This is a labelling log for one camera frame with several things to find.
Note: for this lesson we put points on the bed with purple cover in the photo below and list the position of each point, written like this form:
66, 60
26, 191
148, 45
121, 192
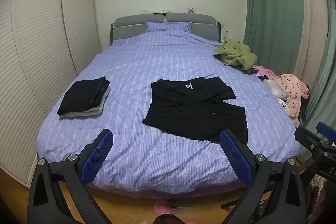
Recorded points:
147, 61

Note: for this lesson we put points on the olive green garment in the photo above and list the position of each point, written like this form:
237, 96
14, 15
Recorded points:
236, 53

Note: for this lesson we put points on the white grey cloth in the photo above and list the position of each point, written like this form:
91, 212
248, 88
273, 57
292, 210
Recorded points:
274, 88

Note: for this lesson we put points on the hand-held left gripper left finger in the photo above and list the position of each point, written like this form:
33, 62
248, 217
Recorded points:
97, 158

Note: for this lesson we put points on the small pink toy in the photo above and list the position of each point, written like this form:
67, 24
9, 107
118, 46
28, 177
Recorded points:
191, 10

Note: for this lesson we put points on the pink printed pajama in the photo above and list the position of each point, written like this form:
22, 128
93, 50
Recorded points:
291, 92

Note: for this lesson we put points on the white louvred wardrobe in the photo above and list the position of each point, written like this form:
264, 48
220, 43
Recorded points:
39, 56

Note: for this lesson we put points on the plain pink garment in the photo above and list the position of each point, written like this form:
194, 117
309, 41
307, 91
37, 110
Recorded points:
263, 71

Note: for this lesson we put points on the pink slipper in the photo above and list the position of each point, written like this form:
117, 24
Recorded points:
162, 207

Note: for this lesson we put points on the purple floral pillow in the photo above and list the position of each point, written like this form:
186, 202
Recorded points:
168, 27

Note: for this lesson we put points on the black pants with white logo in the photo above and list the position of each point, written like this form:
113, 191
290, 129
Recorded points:
189, 113

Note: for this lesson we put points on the dark flat item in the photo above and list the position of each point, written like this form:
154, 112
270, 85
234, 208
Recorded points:
158, 13

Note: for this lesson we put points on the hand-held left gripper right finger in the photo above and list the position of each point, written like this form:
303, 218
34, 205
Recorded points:
233, 158

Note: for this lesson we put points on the mauve bed base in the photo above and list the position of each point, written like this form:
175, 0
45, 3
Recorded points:
168, 191

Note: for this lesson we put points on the grey bed headboard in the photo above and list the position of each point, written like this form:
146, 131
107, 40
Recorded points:
128, 24

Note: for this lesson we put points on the stack of folded clothes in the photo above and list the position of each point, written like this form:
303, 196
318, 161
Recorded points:
84, 95

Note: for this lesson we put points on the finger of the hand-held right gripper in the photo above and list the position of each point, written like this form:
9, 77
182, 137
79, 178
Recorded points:
308, 140
326, 130

